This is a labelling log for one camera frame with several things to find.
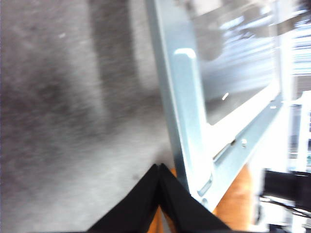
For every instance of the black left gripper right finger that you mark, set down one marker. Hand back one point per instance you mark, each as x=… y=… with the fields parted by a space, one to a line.
x=179 y=206

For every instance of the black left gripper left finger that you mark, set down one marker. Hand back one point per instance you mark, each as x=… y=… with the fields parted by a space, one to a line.
x=138 y=208

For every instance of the cream glass oven door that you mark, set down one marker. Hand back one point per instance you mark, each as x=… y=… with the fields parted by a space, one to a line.
x=184 y=109

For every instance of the black equipment block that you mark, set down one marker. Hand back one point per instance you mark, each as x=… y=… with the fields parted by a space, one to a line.
x=281 y=187

